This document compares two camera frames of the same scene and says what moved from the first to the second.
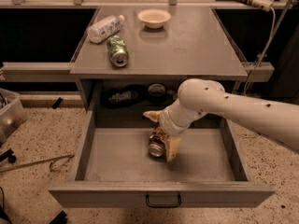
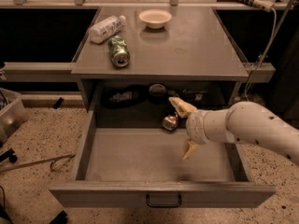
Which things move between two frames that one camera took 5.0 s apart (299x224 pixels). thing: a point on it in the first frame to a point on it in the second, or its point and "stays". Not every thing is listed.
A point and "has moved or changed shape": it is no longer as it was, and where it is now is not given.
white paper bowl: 153,18 stays
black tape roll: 156,93 stays
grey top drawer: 116,170 stays
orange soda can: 156,144 has moved or changed shape
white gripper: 166,122 to 195,126
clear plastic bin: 12,114 stays
